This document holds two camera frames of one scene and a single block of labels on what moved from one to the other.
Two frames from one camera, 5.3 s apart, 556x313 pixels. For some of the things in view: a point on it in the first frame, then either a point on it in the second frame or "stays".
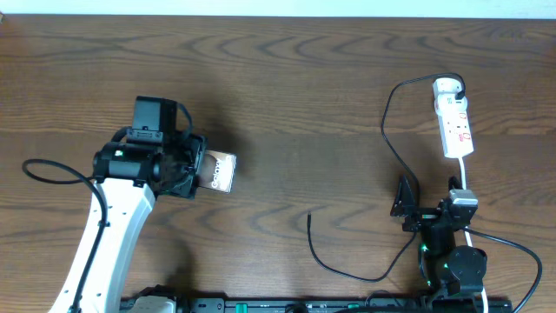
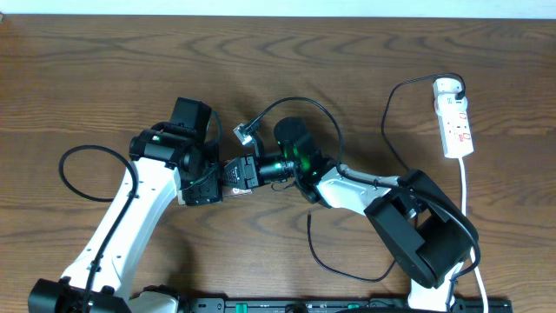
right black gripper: x=405 y=205 to x=248 y=170
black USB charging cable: x=459 y=95 stays
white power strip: x=454 y=124 stays
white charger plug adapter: x=446 y=85 stays
